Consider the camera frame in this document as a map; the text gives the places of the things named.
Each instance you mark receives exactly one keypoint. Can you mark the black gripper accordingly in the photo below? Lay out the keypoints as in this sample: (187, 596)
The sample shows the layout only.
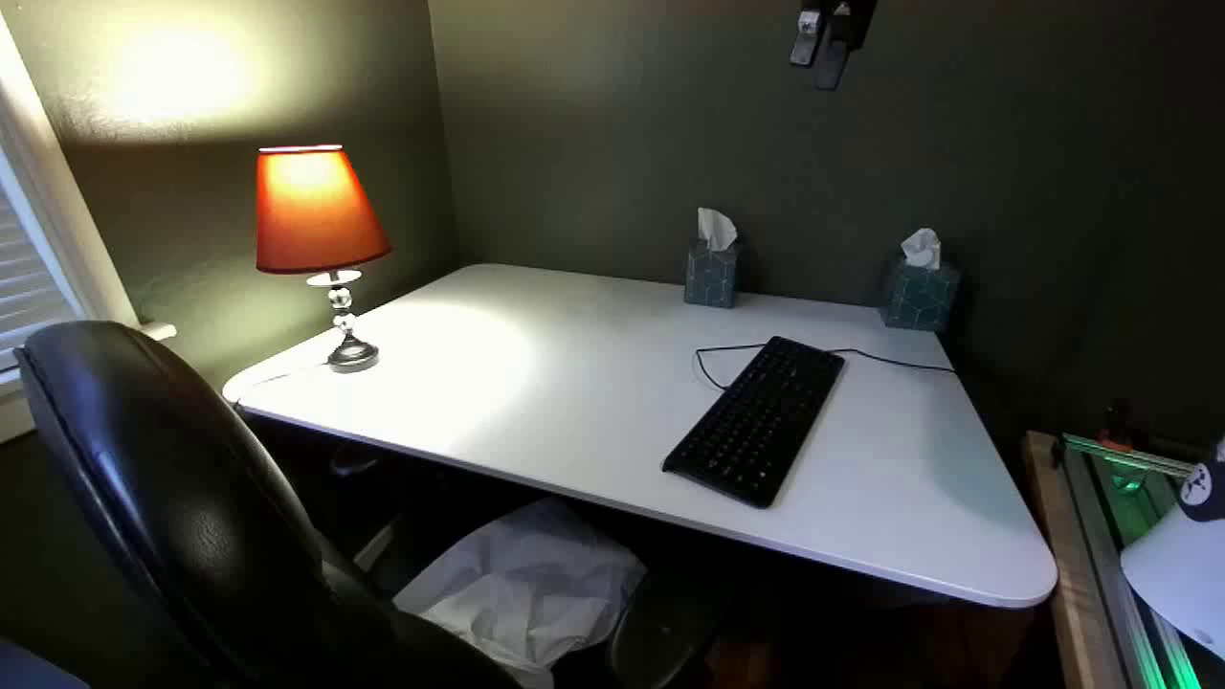
(854, 22)

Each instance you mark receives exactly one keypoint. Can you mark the black computer keyboard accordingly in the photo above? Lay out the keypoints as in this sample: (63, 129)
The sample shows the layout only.
(751, 421)

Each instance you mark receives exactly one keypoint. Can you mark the teal tissue box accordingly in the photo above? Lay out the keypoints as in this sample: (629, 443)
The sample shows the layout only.
(919, 301)
(709, 273)

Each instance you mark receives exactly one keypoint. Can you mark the orange shade table lamp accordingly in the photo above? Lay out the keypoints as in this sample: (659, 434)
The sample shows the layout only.
(311, 212)

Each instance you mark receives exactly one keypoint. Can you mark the black cap with logo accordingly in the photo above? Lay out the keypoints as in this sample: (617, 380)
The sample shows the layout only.
(1209, 490)

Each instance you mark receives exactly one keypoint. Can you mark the wooden framed metal stand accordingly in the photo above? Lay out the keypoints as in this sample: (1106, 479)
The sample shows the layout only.
(1084, 577)

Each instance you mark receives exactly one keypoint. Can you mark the white cloth under desk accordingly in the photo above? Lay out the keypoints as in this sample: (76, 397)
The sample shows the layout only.
(524, 587)

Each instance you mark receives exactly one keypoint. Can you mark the white rounded object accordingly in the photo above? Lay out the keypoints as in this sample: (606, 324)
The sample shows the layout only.
(1187, 577)

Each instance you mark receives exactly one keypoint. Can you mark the black leather office chair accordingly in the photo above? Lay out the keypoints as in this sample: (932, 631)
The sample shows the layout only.
(195, 509)

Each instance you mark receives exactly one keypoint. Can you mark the white window blind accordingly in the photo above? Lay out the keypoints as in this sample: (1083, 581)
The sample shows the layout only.
(26, 281)

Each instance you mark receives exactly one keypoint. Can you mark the white window frame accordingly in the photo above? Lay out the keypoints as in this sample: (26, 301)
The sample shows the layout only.
(77, 231)

